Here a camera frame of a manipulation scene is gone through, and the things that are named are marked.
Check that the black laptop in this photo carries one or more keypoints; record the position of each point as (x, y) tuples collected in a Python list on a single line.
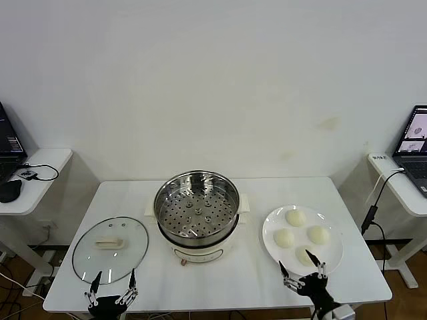
[(6, 143)]

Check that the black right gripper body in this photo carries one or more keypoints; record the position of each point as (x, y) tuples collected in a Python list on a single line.
[(315, 288)]

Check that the grey laptop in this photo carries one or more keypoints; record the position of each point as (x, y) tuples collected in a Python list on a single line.
[(412, 166)]

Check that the small black usb hub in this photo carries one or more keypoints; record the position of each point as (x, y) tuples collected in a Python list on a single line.
[(27, 173)]

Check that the white electric cooker base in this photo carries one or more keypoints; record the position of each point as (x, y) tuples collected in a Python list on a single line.
[(197, 255)]

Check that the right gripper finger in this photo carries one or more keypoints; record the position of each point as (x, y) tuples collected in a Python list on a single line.
[(290, 283), (321, 269)]

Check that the stainless steel steamer pot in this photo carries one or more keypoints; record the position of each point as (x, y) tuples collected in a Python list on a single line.
[(197, 213)]

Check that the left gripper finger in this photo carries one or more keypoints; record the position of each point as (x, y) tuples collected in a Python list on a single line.
[(132, 283), (96, 286)]

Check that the white label sticker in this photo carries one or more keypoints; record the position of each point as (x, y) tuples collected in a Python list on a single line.
[(379, 157)]

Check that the white side desk with mouse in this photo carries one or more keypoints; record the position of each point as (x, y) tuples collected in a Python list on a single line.
[(43, 173)]

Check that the black computer mouse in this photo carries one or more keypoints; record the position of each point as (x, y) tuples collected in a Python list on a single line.
[(9, 191)]

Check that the white round plate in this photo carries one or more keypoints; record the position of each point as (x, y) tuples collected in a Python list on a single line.
[(275, 220)]

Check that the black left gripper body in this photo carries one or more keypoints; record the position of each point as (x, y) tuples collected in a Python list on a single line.
[(106, 306)]

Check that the white steamed baozi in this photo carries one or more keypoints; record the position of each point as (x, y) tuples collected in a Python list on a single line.
[(295, 217), (318, 234), (303, 256), (284, 238)]

